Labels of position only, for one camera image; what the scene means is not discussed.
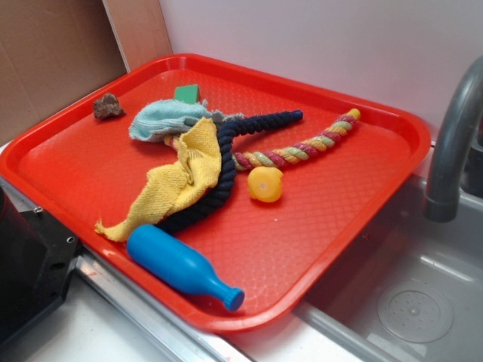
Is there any multicolour braided rope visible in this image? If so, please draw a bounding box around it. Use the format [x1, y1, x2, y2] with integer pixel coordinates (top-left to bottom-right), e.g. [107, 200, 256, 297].
[164, 108, 362, 171]

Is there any light blue cloth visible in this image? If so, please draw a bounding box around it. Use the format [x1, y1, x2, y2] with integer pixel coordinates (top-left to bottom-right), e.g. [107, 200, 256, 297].
[128, 100, 245, 143]

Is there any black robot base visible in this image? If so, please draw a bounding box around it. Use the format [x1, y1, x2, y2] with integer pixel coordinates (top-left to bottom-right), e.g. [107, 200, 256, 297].
[1, 191, 81, 347]

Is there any brown cardboard panel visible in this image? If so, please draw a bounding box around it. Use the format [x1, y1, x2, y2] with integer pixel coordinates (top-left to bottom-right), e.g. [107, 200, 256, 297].
[1, 1, 126, 144]

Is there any red plastic tray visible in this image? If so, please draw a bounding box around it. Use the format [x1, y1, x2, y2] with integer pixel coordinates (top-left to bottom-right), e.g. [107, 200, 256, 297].
[1, 54, 431, 333]

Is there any grey faucet spout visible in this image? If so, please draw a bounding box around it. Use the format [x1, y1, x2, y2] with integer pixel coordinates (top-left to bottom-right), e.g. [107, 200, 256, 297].
[423, 57, 482, 222]

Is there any brown rock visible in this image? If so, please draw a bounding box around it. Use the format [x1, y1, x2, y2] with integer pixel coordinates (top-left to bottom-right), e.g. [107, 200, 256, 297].
[93, 93, 126, 120]

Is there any grey plastic sink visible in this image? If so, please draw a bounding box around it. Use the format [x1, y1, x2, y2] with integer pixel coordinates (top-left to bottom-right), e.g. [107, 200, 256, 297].
[294, 161, 482, 361]

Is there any yellow rubber duck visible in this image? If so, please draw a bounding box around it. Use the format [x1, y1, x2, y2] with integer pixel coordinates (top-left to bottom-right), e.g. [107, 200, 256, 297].
[248, 167, 284, 203]

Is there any yellow cloth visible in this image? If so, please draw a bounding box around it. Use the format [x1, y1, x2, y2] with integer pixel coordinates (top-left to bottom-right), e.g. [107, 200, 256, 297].
[94, 118, 222, 242]

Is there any blue plastic bottle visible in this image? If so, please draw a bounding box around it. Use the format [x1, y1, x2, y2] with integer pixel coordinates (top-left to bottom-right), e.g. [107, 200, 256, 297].
[126, 225, 245, 311]

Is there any metal rail edge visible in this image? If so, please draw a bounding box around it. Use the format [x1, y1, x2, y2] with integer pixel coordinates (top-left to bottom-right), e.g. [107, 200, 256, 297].
[0, 176, 242, 362]

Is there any green wooden block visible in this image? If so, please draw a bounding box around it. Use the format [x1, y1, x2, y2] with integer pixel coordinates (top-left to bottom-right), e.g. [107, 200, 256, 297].
[174, 84, 200, 104]

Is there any dark navy rope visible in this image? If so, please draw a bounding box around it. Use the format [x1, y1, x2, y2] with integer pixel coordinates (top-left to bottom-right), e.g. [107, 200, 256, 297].
[155, 109, 304, 235]

